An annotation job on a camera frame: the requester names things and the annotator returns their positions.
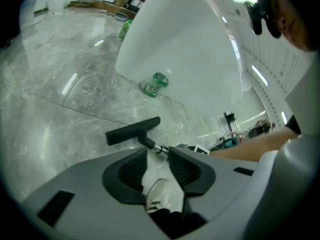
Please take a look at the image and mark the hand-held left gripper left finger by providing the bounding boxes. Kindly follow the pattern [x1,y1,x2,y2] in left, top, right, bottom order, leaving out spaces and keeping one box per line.
[101,148,149,205]

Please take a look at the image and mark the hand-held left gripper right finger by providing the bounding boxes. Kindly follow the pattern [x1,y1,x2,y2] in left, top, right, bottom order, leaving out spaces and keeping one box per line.
[168,145,217,198]

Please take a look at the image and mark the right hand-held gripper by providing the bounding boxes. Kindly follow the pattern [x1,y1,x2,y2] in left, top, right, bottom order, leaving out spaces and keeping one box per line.
[186,144,210,157]

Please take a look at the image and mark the silver cone-shaped metal object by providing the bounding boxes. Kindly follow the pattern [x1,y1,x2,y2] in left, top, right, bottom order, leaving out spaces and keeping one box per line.
[152,143,171,161]

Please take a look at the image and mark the black T-shaped handle tool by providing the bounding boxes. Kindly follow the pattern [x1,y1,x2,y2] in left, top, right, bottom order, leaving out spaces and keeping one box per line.
[104,116,161,152]

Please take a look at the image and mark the person's right forearm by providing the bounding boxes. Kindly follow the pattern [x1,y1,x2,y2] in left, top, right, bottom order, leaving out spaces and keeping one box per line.
[208,127,295,163]

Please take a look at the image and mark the person's white sneaker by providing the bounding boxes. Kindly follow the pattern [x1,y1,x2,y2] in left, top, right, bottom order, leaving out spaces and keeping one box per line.
[145,178,185,215]

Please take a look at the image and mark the tall black cabinet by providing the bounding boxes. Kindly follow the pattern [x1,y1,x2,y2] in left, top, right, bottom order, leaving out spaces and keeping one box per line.
[223,110,237,135]

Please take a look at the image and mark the person's black trousers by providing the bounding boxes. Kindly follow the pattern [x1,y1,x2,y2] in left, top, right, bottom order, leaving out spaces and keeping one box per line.
[149,207,209,238]

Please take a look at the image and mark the green-label clear bottle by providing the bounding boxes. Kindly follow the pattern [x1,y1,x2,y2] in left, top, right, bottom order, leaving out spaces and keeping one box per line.
[143,71,170,99]

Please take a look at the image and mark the white freestanding bathtub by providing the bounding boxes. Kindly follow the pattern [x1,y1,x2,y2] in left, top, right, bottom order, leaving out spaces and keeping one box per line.
[114,0,244,125]

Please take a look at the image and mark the green plastic bottle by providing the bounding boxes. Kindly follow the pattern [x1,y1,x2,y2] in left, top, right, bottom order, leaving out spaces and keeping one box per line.
[117,19,134,40]

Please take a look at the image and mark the grey hard-shell backpack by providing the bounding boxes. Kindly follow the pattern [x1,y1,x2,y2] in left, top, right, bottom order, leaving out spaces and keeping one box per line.
[114,12,130,22]

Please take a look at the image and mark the person's head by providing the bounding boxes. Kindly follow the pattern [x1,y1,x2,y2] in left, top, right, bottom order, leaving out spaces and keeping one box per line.
[257,0,320,52]

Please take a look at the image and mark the wooden platform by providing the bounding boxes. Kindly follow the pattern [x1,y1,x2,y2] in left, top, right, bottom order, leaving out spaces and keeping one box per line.
[67,0,137,21]

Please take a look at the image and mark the black head-worn camera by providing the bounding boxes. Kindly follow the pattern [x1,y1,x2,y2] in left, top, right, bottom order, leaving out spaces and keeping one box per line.
[243,0,285,39]

